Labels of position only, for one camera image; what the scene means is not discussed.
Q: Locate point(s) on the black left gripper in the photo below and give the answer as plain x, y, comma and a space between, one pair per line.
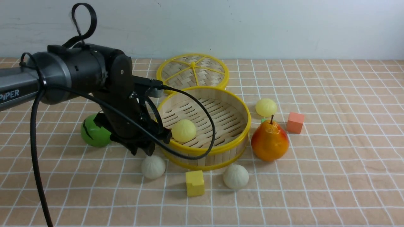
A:
139, 109

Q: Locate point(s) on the orange grid tablecloth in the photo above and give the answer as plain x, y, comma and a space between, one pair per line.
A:
345, 169

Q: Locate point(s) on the yellow bun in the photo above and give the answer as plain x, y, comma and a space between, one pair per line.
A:
266, 107
183, 131

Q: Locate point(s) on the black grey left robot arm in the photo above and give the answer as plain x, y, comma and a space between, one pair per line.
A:
101, 71

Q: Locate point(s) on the orange cube block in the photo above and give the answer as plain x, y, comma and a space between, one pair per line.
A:
295, 122

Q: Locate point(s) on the woven bamboo steamer lid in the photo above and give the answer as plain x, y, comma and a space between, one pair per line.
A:
193, 69

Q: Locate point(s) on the white bun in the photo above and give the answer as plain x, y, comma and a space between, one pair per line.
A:
235, 177
153, 167

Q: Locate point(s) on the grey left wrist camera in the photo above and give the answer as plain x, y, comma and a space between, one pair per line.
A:
148, 87

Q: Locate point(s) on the green toy watermelon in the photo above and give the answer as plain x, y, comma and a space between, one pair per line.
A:
94, 135

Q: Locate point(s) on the yellow cube block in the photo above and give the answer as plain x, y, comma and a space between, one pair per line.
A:
195, 183

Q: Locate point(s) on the bamboo steamer tray yellow rim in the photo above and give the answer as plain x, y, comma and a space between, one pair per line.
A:
232, 122

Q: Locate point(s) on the orange toy pear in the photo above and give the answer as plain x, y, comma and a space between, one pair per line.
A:
269, 142

